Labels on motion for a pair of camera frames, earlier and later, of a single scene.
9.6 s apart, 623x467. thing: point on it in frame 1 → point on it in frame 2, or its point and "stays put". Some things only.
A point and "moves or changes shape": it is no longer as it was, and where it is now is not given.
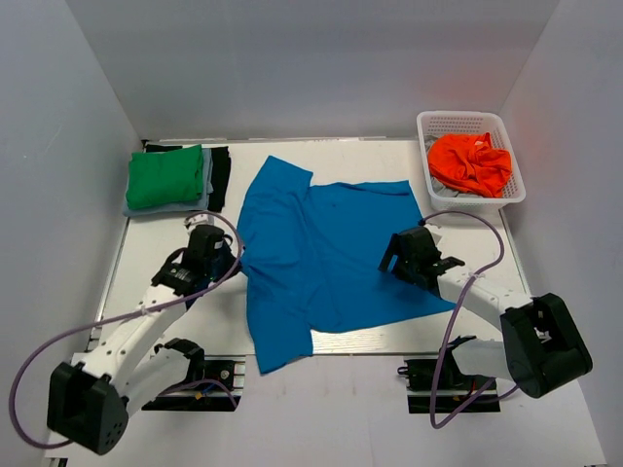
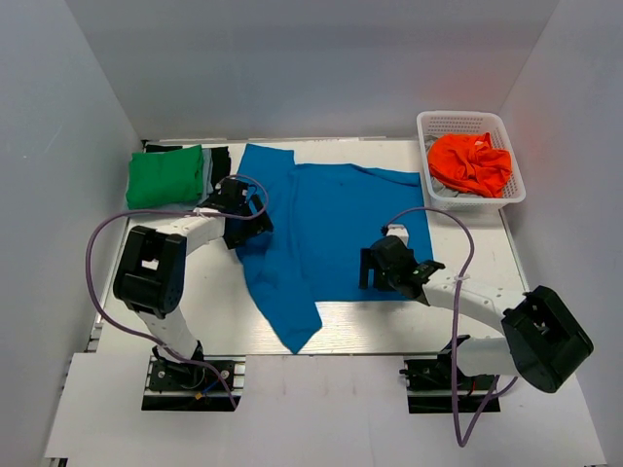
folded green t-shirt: x=164 y=177 stays put
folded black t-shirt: x=221 y=169 stays put
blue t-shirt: x=312 y=257 moves or changes shape
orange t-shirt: x=469 y=163 stays put
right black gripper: x=396 y=248 → x=369 y=262
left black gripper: x=231 y=258 → x=254 y=228
